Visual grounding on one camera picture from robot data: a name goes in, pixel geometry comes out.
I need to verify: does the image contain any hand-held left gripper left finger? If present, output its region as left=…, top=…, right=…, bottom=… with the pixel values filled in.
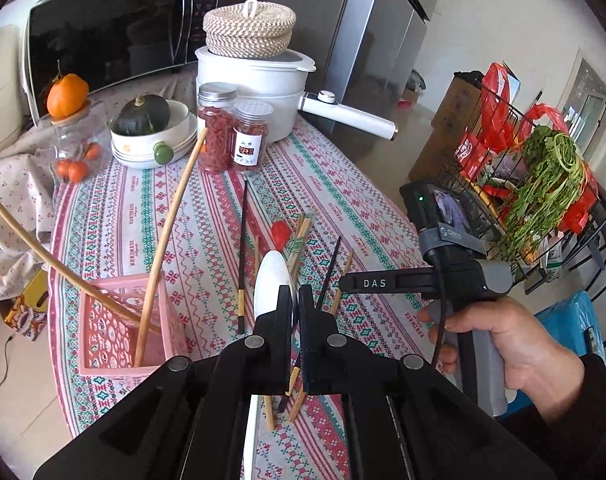
left=33, top=285, right=296, bottom=480

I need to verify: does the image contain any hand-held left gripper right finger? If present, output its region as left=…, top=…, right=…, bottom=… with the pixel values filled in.
left=298, top=284, right=556, bottom=480

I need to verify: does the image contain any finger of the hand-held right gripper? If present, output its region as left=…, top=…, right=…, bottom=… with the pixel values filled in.
left=339, top=267, right=434, bottom=295

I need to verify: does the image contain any white ceramic spoon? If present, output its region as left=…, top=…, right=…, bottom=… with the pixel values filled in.
left=242, top=250, right=300, bottom=480

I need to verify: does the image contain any short wooden chopstick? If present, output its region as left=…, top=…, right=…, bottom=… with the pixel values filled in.
left=253, top=236, right=276, bottom=432
left=287, top=252, right=355, bottom=423

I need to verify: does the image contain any black chopstick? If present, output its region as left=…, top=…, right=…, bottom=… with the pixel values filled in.
left=315, top=236, right=344, bottom=309
left=237, top=180, right=249, bottom=335

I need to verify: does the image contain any pink plastic basket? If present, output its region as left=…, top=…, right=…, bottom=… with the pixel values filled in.
left=78, top=272, right=189, bottom=378

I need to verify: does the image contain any person's right forearm black sleeve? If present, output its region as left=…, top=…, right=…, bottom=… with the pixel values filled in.
left=498, top=352, right=606, bottom=480

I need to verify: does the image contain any person's right hand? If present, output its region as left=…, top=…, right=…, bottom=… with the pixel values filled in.
left=417, top=296, right=586, bottom=423

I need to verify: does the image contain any red plastic spoon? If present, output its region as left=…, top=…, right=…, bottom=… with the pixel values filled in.
left=270, top=221, right=293, bottom=256

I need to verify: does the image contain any red snack packet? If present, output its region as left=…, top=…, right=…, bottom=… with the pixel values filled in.
left=456, top=132, right=494, bottom=173

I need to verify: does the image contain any bunch of green vegetables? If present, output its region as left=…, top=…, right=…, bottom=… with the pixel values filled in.
left=493, top=125, right=586, bottom=263

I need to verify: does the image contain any brown cardboard box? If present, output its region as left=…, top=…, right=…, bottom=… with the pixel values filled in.
left=408, top=72, right=489, bottom=183

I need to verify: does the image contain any blue plastic bag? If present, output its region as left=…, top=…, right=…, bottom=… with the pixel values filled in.
left=533, top=290, right=606, bottom=361

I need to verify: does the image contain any black metal chair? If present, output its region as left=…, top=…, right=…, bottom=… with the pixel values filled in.
left=523, top=185, right=606, bottom=311

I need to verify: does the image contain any patterned striped tablecloth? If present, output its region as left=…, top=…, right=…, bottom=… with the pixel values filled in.
left=48, top=67, right=464, bottom=480

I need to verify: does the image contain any small labelled jar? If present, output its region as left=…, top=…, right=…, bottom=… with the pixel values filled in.
left=231, top=100, right=275, bottom=168

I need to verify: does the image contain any tall jar of red berries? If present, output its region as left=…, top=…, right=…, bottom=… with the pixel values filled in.
left=197, top=82, right=239, bottom=175

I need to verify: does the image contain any white ceramic plate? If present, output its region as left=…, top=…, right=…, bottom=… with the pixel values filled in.
left=112, top=137, right=196, bottom=170

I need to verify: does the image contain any white ceramic bowl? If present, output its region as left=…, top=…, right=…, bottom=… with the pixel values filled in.
left=110, top=100, right=198, bottom=166

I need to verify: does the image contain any grey refrigerator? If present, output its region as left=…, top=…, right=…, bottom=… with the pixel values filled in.
left=222, top=0, right=451, bottom=181

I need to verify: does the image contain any dark green squash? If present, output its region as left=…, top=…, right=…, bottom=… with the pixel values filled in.
left=114, top=95, right=173, bottom=137

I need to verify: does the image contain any yellow printed cardboard box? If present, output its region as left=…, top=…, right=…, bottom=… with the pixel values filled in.
left=0, top=270, right=51, bottom=342

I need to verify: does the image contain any glass jar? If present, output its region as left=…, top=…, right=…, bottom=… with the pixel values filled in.
left=35, top=105, right=106, bottom=186

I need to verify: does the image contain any woven lidded basket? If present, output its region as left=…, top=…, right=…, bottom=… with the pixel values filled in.
left=203, top=0, right=297, bottom=59

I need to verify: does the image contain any white small-flower cloth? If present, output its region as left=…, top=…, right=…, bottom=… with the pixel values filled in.
left=0, top=67, right=199, bottom=303

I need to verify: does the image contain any large orange fruit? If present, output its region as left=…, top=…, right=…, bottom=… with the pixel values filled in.
left=46, top=60, right=90, bottom=121

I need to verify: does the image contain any black microwave oven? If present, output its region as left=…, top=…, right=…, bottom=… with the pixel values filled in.
left=22, top=0, right=224, bottom=121

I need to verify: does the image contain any black wire rack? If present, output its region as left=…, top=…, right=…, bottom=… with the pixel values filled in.
left=453, top=72, right=604, bottom=291

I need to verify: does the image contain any glass door frame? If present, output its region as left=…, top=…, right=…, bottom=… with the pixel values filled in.
left=553, top=47, right=606, bottom=163

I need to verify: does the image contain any white electric pot with handle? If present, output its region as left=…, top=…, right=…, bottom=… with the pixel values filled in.
left=195, top=45, right=400, bottom=143

